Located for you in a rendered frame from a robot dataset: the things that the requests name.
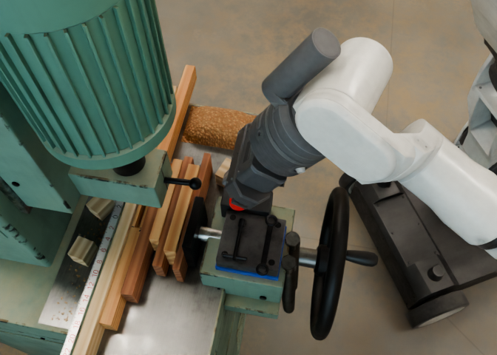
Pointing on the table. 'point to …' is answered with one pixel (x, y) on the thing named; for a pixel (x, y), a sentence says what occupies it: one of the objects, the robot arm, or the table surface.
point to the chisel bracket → (104, 180)
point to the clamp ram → (197, 232)
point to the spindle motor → (87, 69)
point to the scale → (91, 280)
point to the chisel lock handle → (185, 182)
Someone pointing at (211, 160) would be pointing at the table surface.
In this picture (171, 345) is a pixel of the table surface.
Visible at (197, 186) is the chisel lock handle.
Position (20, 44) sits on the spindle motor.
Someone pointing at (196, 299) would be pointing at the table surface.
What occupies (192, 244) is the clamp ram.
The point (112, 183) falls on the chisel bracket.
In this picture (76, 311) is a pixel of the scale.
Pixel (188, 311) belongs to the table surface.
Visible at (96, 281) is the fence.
